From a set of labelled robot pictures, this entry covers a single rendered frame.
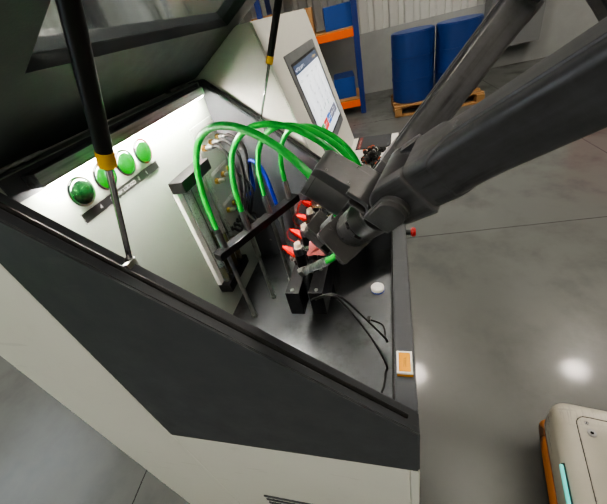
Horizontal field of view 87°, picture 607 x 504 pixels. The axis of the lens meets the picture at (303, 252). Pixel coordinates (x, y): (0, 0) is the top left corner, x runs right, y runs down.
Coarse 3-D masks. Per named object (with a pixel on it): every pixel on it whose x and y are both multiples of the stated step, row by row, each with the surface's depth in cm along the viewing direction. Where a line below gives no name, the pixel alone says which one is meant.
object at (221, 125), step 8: (208, 128) 59; (216, 128) 58; (224, 128) 56; (232, 128) 55; (240, 128) 54; (248, 128) 54; (200, 136) 61; (256, 136) 53; (264, 136) 53; (200, 144) 64; (272, 144) 52; (280, 144) 52; (280, 152) 52; (288, 152) 52; (288, 160) 52; (296, 160) 52; (200, 168) 70; (304, 168) 52; (200, 176) 71; (200, 184) 72; (200, 192) 74; (208, 208) 77; (208, 216) 78; (216, 224) 80; (216, 232) 80; (328, 256) 62
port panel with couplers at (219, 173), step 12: (204, 120) 91; (192, 132) 86; (216, 132) 97; (204, 144) 91; (216, 144) 93; (204, 156) 91; (216, 156) 97; (216, 168) 96; (228, 168) 102; (216, 180) 95; (228, 180) 103; (216, 192) 96; (228, 192) 103; (228, 204) 102; (228, 216) 102
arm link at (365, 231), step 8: (352, 200) 40; (344, 208) 42; (352, 208) 43; (360, 208) 40; (352, 216) 43; (360, 216) 40; (352, 224) 43; (360, 224) 41; (368, 224) 40; (360, 232) 43; (368, 232) 42; (376, 232) 41
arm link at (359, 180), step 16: (320, 160) 39; (336, 160) 39; (320, 176) 39; (336, 176) 38; (352, 176) 39; (368, 176) 39; (304, 192) 41; (320, 192) 40; (336, 192) 40; (352, 192) 38; (368, 192) 38; (336, 208) 41; (368, 208) 38; (384, 208) 34; (400, 208) 33; (384, 224) 36; (400, 224) 34
